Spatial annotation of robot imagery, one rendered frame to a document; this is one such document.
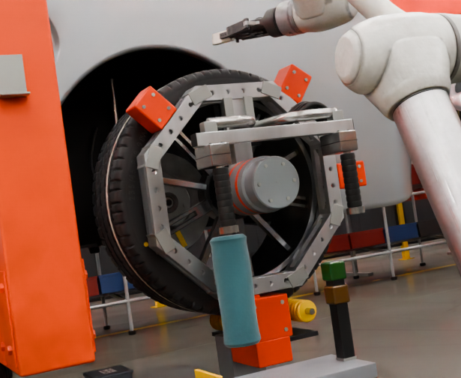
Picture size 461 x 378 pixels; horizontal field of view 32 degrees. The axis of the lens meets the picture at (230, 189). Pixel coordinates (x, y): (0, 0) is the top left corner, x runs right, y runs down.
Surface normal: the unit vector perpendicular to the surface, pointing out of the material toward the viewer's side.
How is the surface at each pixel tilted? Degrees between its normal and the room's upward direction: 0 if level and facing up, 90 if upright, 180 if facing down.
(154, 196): 90
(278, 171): 90
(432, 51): 74
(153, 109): 90
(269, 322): 90
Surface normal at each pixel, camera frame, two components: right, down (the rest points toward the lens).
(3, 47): 0.42, -0.09
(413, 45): 0.25, -0.35
